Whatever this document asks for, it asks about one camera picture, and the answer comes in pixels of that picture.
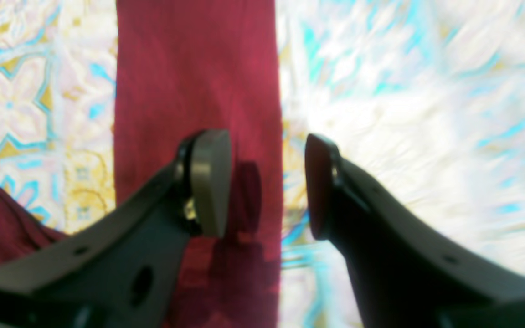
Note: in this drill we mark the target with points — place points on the maroon t-shirt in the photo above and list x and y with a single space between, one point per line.
95 98

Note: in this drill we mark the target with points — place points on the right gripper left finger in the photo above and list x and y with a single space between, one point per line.
121 271

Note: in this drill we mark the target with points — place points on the patterned tablecloth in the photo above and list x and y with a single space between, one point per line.
428 96

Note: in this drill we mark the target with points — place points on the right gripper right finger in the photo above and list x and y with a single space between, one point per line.
404 274

